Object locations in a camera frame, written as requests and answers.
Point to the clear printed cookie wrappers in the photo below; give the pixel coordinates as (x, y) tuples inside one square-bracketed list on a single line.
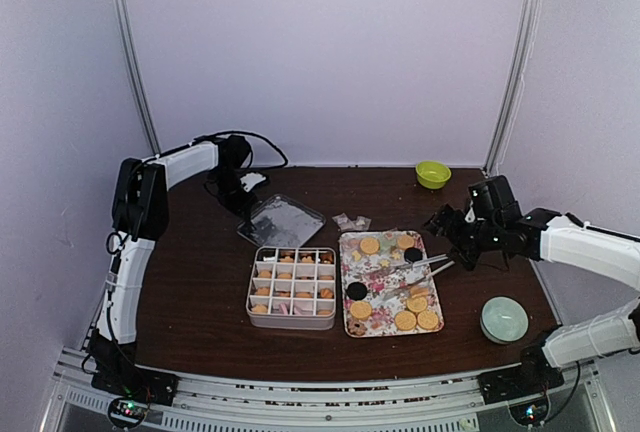
[(346, 224)]

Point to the tan sandwich biscuit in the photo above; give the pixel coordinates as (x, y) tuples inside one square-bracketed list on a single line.
[(360, 310)]

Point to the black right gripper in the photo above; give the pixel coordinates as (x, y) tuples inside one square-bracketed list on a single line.
[(438, 219)]

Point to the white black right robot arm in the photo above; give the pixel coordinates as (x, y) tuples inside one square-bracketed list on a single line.
[(591, 273)]

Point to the lime green bowl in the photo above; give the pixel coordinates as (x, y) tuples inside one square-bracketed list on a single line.
[(432, 175)]

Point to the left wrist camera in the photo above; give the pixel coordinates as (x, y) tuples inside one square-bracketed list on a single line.
[(253, 180)]

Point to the tan biscuit at tongs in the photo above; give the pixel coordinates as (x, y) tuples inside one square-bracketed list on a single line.
[(405, 241)]

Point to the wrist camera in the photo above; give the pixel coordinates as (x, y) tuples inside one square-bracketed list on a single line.
[(493, 199), (253, 180)]

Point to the black sandwich cookie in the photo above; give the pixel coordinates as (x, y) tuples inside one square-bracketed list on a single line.
[(413, 255), (356, 291)]

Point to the round tan perforated biscuit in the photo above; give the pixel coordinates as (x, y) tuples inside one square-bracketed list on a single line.
[(369, 245)]

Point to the grey divided cookie tin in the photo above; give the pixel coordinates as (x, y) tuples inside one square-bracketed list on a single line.
[(293, 274)]

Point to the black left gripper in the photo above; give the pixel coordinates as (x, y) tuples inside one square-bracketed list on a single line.
[(243, 204)]

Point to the flower shaped brown cookie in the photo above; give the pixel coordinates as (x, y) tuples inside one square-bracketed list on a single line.
[(356, 328)]

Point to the silver serving tongs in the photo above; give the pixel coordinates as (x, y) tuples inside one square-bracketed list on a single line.
[(410, 274)]

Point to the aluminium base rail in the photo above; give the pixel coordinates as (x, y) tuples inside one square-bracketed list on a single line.
[(451, 402)]

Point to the pale green ceramic bowl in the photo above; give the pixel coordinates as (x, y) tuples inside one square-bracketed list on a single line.
[(503, 320)]

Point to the pink sandwich cookie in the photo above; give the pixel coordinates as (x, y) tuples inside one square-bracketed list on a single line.
[(302, 308), (282, 308)]

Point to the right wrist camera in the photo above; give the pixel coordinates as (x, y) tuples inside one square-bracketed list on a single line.
[(493, 199)]

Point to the silver tin lid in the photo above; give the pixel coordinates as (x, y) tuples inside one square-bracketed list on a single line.
[(281, 222)]

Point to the floral rectangular tray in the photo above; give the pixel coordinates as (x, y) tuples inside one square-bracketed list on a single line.
[(418, 311)]

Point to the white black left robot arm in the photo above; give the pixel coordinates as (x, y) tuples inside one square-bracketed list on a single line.
[(140, 216)]

